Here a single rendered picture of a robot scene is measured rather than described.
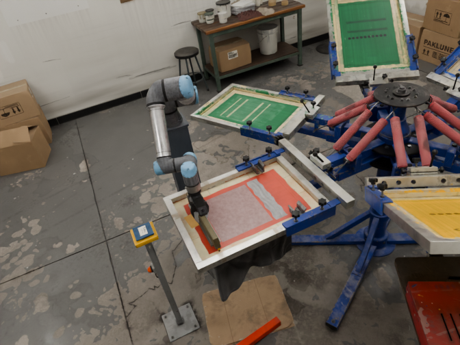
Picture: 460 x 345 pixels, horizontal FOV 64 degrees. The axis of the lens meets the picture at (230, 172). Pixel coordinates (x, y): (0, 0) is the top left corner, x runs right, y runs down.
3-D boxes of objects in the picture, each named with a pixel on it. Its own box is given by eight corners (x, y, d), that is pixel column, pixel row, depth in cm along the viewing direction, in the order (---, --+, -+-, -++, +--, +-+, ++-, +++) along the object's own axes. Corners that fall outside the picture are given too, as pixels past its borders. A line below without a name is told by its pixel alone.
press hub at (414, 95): (372, 269, 275) (401, 111, 190) (339, 235, 304) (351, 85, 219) (412, 248, 285) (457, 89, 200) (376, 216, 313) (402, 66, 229)
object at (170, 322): (170, 342, 251) (128, 254, 191) (161, 316, 267) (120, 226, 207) (200, 328, 257) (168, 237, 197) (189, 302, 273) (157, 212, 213)
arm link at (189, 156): (174, 152, 191) (173, 165, 182) (195, 149, 191) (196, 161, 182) (177, 165, 196) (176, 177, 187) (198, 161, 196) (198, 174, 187)
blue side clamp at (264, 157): (239, 178, 230) (238, 170, 225) (236, 174, 233) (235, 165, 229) (280, 161, 237) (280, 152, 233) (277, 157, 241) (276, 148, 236)
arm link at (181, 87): (174, 90, 238) (159, 77, 184) (197, 85, 238) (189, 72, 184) (177, 108, 239) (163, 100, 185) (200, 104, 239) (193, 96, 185)
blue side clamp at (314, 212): (287, 237, 188) (286, 228, 184) (282, 231, 192) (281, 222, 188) (335, 214, 196) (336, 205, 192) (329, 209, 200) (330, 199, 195)
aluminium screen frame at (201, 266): (198, 274, 176) (197, 270, 174) (164, 202, 219) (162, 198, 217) (335, 211, 196) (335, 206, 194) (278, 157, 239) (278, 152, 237)
